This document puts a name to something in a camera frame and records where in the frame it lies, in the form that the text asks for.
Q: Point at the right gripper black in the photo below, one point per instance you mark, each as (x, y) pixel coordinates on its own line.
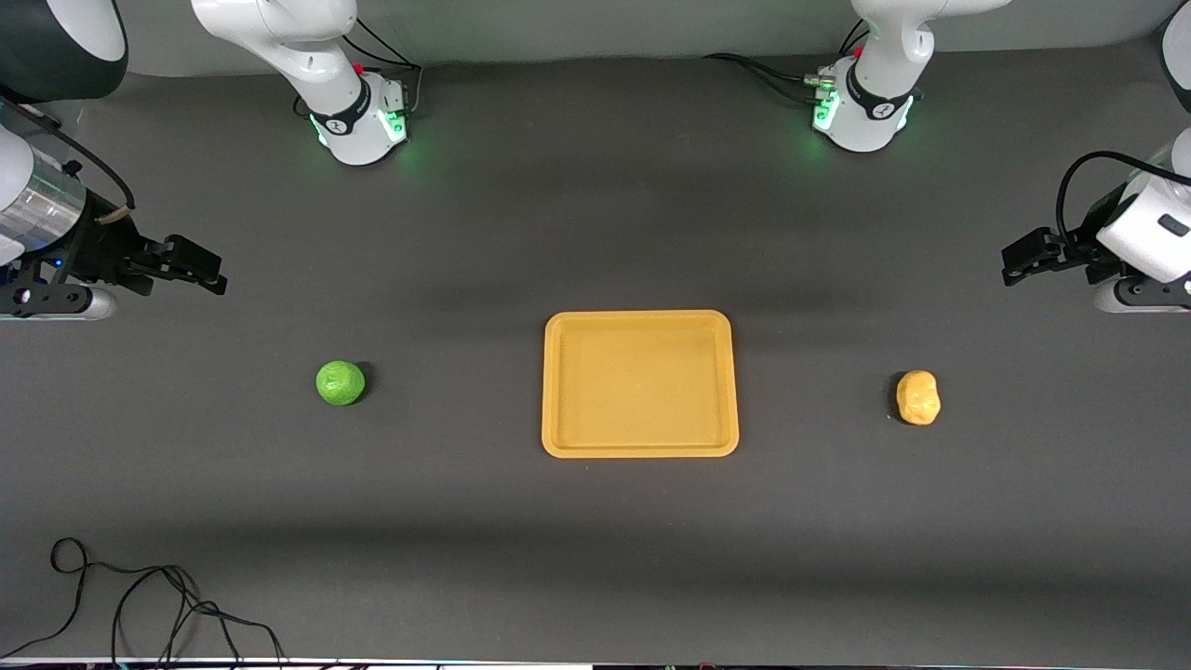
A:
(100, 251)

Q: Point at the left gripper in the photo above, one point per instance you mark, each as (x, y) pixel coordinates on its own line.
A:
(1072, 249)

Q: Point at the green ball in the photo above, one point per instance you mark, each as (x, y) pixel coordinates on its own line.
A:
(341, 382)

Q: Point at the yellow potato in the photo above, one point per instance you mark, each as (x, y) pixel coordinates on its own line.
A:
(918, 397)

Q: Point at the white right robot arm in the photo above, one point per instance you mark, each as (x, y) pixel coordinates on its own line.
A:
(349, 112)

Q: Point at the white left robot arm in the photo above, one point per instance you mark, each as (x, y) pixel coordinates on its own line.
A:
(870, 112)

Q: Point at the yellow plastic tray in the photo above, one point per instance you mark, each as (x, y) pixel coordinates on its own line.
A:
(640, 383)

